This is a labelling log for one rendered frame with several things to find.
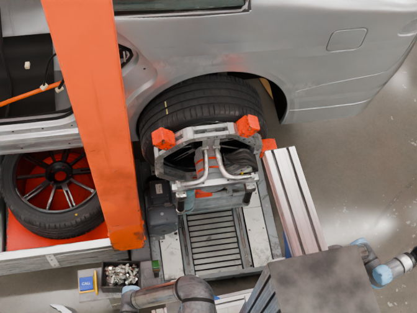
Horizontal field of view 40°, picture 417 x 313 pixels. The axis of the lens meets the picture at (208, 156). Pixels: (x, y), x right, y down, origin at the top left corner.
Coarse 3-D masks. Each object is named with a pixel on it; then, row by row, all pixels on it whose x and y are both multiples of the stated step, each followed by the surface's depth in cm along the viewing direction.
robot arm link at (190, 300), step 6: (186, 300) 198; (192, 300) 197; (198, 300) 197; (204, 300) 197; (210, 300) 199; (186, 306) 197; (192, 306) 196; (198, 306) 196; (204, 306) 196; (210, 306) 198; (186, 312) 196; (192, 312) 195; (198, 312) 195; (204, 312) 195; (210, 312) 197
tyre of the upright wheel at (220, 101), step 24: (168, 96) 273; (192, 96) 269; (216, 96) 270; (240, 96) 276; (144, 120) 283; (168, 120) 269; (192, 120) 267; (216, 120) 271; (264, 120) 288; (144, 144) 283
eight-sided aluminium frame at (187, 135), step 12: (180, 132) 269; (192, 132) 266; (204, 132) 271; (216, 132) 267; (228, 132) 267; (180, 144) 269; (252, 144) 281; (156, 156) 276; (156, 168) 288; (168, 168) 301; (228, 168) 312; (240, 168) 305; (168, 180) 303
